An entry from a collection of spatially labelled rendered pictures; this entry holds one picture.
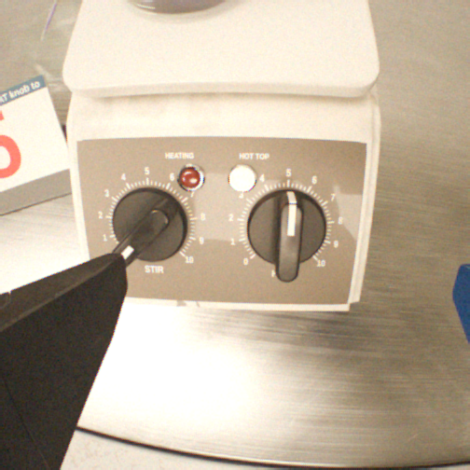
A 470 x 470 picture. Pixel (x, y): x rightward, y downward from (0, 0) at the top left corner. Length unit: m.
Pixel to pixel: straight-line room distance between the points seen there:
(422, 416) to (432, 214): 0.12
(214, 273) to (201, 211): 0.03
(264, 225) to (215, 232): 0.02
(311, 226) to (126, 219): 0.07
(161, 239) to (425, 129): 0.17
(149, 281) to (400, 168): 0.15
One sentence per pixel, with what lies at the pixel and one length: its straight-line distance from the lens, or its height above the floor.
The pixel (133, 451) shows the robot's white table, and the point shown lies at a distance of 0.23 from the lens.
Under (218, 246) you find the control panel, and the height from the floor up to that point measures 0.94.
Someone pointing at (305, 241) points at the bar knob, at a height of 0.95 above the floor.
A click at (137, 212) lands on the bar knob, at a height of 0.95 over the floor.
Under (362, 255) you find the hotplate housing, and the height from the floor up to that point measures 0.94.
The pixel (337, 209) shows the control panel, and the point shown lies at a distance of 0.16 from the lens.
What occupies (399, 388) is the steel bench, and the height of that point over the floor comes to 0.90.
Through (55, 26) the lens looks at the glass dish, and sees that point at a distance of 0.30.
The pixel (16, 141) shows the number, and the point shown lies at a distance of 0.24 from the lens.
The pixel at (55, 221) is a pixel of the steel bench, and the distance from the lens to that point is 0.24.
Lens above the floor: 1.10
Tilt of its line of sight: 81 degrees down
